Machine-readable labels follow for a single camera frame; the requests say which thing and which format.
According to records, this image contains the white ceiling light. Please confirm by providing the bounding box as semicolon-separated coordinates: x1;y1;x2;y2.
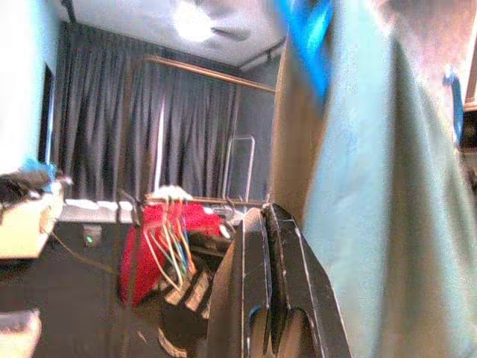
173;0;250;43

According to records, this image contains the red garment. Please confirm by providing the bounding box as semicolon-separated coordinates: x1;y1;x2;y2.
118;203;224;309

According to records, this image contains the orange plastic hanger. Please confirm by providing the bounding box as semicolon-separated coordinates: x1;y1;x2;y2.
181;199;198;275

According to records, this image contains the pale green plastic hanger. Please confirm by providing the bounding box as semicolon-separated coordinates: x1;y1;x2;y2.
163;197;187;288

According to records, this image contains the small blue plastic item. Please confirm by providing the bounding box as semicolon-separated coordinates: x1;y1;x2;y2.
22;159;64;180

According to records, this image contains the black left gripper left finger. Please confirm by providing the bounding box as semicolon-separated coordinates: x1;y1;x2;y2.
207;207;272;358

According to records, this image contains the dark curtain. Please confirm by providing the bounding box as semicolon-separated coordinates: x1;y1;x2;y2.
51;22;277;204

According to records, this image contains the grey green garment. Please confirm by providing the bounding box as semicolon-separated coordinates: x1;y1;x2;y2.
300;0;477;358

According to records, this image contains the clear plastic bag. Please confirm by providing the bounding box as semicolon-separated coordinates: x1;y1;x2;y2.
148;184;193;201

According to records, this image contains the white tubular rack frame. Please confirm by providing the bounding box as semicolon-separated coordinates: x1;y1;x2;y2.
221;134;257;201

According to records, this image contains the small black device green light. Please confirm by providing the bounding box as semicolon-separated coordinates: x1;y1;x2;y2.
82;223;102;248

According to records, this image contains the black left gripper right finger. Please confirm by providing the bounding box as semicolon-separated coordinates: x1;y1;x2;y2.
262;203;354;358

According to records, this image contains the black bag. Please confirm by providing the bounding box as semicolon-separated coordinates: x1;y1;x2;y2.
0;172;51;204

